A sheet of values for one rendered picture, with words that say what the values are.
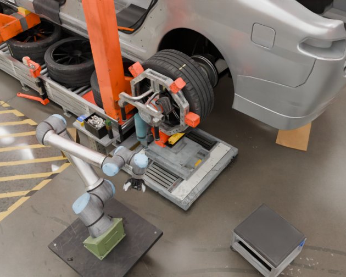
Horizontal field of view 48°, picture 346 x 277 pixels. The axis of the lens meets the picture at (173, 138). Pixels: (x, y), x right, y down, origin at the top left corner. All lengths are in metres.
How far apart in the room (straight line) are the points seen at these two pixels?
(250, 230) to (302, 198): 0.84
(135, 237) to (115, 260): 0.22
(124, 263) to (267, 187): 1.49
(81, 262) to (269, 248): 1.33
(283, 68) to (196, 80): 0.63
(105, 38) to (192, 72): 0.68
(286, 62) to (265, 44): 0.19
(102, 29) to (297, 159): 2.18
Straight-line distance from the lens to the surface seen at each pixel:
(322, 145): 4.12
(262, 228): 2.98
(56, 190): 3.73
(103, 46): 2.98
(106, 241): 2.81
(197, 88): 2.89
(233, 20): 2.77
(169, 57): 2.96
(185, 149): 3.55
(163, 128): 3.18
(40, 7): 4.57
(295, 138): 4.10
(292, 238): 2.98
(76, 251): 2.98
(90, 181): 2.84
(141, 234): 2.96
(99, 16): 2.86
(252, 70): 2.87
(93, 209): 2.77
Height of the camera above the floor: 2.85
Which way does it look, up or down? 46 degrees down
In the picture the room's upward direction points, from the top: 2 degrees counter-clockwise
